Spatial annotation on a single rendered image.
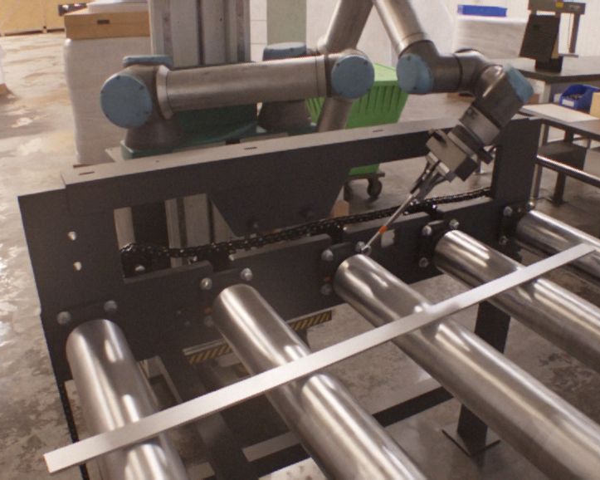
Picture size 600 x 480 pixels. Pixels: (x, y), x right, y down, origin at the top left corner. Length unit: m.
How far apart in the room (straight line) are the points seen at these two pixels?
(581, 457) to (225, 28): 1.71
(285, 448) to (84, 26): 3.60
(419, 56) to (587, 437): 0.83
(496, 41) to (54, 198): 7.19
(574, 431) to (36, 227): 0.97
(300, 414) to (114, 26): 3.91
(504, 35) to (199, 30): 6.21
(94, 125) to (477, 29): 5.07
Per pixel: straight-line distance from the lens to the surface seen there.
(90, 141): 4.72
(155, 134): 1.82
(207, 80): 1.60
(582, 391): 2.59
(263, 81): 1.58
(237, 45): 2.10
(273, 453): 1.65
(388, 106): 3.95
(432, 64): 1.32
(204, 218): 2.25
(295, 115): 2.00
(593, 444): 0.94
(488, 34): 7.94
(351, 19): 1.91
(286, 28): 4.93
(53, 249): 1.16
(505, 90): 1.31
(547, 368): 2.66
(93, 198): 1.12
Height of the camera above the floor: 1.51
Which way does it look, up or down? 26 degrees down
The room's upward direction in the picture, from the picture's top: 1 degrees clockwise
